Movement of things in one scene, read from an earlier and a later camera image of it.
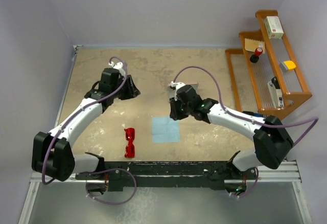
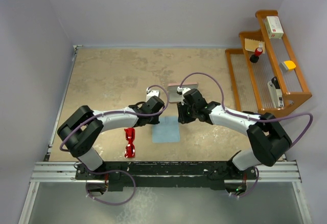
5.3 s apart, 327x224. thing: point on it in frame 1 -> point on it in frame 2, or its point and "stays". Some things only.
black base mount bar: x=122 y=176 stays
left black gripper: x=132 y=91 -> x=155 y=121
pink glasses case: x=171 y=93 stays
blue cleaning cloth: x=165 y=130 stays
